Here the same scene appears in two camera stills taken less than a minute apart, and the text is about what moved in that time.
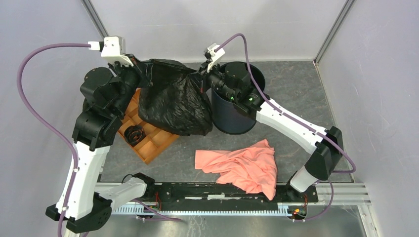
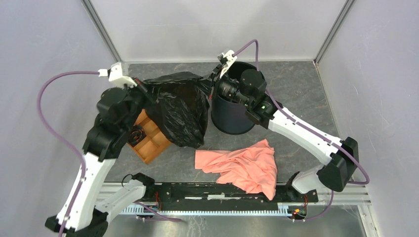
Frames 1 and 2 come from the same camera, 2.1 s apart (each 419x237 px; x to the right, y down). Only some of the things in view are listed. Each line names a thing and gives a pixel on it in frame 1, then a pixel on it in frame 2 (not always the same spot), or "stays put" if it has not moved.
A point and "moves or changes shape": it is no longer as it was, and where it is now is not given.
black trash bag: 173,101 moves or changes shape
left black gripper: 116,66 -> 141,89
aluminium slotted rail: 283,209 stays put
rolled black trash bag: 134,134 stays put
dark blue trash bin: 229,118 stays put
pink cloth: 251,169 stays put
